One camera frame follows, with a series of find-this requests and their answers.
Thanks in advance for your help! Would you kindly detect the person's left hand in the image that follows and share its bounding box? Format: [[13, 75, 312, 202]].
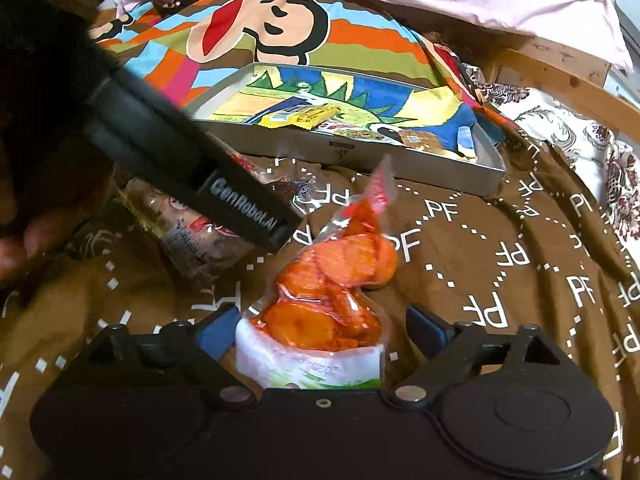
[[0, 180, 118, 286]]

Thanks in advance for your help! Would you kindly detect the monkey printed blanket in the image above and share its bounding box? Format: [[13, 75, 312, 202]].
[[0, 0, 640, 480]]

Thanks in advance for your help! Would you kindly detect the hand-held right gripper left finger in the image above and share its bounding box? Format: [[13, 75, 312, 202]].
[[75, 305, 258, 408]]

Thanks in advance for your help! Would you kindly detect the grey box tray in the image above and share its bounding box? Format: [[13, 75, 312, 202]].
[[180, 62, 506, 198]]

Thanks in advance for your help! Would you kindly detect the dinosaur drawing sheet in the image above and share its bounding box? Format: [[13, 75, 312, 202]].
[[207, 65, 493, 161]]

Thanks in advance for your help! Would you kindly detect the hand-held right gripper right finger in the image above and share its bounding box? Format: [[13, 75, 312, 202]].
[[390, 305, 573, 408]]

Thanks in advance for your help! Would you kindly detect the wooden bed frame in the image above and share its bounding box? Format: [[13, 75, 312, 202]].
[[487, 35, 640, 126]]

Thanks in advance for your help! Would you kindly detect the brown sausage snack packet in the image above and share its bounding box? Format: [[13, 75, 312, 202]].
[[122, 175, 261, 291]]

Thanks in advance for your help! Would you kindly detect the clear orange snack bag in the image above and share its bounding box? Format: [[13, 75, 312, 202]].
[[235, 155, 401, 391]]

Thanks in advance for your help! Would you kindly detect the clear dark meat snack packet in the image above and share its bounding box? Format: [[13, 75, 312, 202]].
[[227, 150, 321, 211]]

